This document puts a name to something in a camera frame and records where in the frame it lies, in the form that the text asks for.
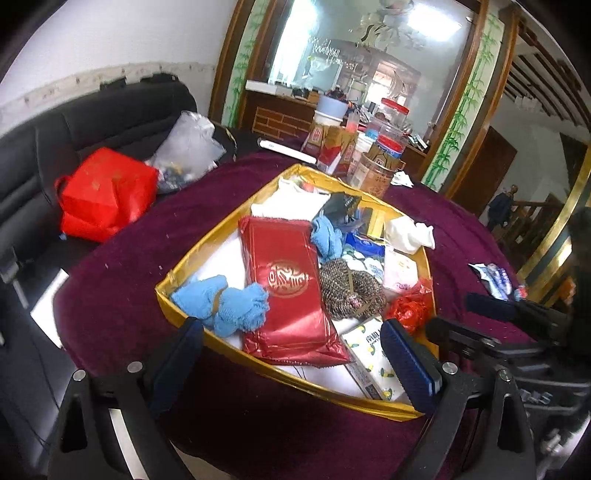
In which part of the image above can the red plastic bag bundle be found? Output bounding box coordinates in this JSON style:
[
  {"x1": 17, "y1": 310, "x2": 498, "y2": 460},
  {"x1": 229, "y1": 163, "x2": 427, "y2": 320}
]
[{"x1": 386, "y1": 278, "x2": 434, "y2": 336}]

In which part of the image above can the white towel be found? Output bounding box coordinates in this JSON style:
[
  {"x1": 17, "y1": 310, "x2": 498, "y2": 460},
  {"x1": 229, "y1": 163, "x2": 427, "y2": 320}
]
[{"x1": 385, "y1": 216, "x2": 436, "y2": 255}]

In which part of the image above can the white lemon-print tissue pack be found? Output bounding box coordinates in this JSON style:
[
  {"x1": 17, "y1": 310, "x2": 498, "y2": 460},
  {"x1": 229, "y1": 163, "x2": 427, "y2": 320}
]
[{"x1": 341, "y1": 316, "x2": 411, "y2": 405}]

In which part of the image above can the blue white tissue pack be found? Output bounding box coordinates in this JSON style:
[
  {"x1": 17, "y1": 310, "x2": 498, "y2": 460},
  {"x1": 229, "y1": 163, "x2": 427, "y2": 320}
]
[{"x1": 342, "y1": 232, "x2": 385, "y2": 284}]

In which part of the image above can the brown knitted cloth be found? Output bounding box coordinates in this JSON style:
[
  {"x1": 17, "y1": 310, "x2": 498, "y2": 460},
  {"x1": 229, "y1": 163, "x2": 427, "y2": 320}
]
[{"x1": 318, "y1": 259, "x2": 387, "y2": 321}]

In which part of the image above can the small blue towel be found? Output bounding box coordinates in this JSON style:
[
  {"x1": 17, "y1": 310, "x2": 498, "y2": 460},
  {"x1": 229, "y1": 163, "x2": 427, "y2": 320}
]
[{"x1": 311, "y1": 215, "x2": 344, "y2": 263}]

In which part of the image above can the black gold snack pack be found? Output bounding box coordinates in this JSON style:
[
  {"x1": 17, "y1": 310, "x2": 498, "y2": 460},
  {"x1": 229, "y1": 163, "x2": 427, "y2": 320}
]
[{"x1": 322, "y1": 192, "x2": 362, "y2": 232}]

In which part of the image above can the light blue knitted cloth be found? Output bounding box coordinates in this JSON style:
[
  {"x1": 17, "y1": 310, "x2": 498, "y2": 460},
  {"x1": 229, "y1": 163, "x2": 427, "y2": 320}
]
[{"x1": 171, "y1": 275, "x2": 270, "y2": 338}]

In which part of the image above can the red foil tissue pack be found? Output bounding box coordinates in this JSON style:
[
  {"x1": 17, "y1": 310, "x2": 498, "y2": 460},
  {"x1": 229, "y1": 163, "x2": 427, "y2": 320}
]
[{"x1": 238, "y1": 216, "x2": 349, "y2": 368}]

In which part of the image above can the blue white patterned bag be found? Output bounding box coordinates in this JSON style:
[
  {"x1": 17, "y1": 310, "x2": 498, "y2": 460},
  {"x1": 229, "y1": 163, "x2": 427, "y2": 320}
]
[{"x1": 469, "y1": 263, "x2": 528, "y2": 301}]

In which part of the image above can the gold pillar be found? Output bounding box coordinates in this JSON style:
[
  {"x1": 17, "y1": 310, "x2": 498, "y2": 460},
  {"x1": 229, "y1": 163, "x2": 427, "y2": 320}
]
[{"x1": 518, "y1": 148, "x2": 591, "y2": 303}]

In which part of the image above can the wooden staircase railing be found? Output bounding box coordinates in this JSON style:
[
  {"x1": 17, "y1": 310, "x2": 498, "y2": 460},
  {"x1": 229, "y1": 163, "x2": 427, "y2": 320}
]
[{"x1": 493, "y1": 193, "x2": 564, "y2": 271}]

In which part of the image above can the purple velvet tablecloth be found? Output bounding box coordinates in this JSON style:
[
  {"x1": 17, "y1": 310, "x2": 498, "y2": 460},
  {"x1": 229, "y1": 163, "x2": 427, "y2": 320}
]
[{"x1": 54, "y1": 152, "x2": 526, "y2": 479}]

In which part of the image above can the red lid peanut jar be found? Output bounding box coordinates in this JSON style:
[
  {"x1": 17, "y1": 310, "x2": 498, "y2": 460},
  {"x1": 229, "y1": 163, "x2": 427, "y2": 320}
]
[{"x1": 349, "y1": 135, "x2": 405, "y2": 198}]

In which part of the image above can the yellow gift box tray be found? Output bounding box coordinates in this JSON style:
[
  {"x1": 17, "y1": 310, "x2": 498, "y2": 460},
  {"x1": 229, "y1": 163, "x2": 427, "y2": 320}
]
[{"x1": 155, "y1": 165, "x2": 421, "y2": 422}]

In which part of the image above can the pink white package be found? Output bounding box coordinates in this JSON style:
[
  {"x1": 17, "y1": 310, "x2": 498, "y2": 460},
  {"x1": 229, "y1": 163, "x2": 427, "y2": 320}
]
[{"x1": 250, "y1": 179, "x2": 331, "y2": 221}]

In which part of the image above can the red paper bag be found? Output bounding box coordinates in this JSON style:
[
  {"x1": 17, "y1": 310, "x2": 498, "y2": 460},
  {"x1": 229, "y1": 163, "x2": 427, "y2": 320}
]
[{"x1": 54, "y1": 147, "x2": 158, "y2": 243}]

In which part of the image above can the white paper strip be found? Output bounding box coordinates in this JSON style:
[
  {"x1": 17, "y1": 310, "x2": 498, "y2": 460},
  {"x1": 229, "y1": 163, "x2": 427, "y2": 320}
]
[{"x1": 257, "y1": 138, "x2": 317, "y2": 165}]

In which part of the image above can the clear plastic bag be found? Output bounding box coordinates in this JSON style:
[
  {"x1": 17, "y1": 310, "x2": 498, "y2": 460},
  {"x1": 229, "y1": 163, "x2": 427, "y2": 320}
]
[{"x1": 146, "y1": 111, "x2": 226, "y2": 195}]

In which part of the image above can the black leather sofa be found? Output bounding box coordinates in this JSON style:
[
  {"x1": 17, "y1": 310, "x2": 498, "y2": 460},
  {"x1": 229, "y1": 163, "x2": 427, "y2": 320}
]
[{"x1": 1, "y1": 73, "x2": 197, "y2": 476}]

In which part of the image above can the dark jacket on post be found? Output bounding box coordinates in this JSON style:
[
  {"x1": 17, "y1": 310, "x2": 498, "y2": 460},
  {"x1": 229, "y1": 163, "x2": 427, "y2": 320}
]
[{"x1": 487, "y1": 184, "x2": 519, "y2": 232}]

